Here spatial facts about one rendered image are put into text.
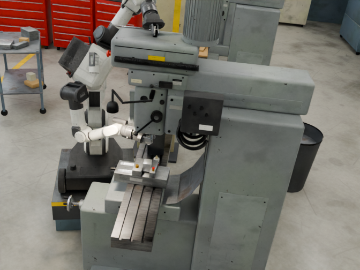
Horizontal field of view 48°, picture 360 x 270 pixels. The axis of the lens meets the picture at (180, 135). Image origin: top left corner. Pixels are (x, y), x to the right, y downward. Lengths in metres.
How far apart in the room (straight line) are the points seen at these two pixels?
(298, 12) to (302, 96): 8.52
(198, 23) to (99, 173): 1.65
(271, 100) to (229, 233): 0.91
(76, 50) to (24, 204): 1.81
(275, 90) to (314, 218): 2.15
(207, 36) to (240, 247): 1.38
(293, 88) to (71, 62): 1.37
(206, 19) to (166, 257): 1.67
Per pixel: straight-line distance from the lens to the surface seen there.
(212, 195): 2.50
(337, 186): 4.77
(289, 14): 10.77
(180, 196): 2.66
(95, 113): 3.16
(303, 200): 4.39
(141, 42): 2.20
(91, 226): 2.90
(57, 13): 7.46
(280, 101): 2.32
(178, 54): 2.18
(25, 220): 3.88
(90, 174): 3.33
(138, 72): 2.26
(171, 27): 4.07
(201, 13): 2.15
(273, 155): 2.35
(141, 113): 2.38
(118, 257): 3.06
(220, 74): 2.24
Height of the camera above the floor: 2.57
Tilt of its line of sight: 30 degrees down
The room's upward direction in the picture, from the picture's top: 6 degrees clockwise
